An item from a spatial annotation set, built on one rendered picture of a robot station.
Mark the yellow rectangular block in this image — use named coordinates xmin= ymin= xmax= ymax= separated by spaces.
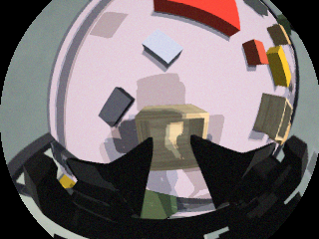
xmin=266 ymin=46 xmax=291 ymax=88

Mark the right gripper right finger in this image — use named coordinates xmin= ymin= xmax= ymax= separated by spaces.
xmin=190 ymin=134 xmax=276 ymax=209

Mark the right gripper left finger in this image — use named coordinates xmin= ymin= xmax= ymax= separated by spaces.
xmin=66 ymin=137 xmax=154 ymax=218

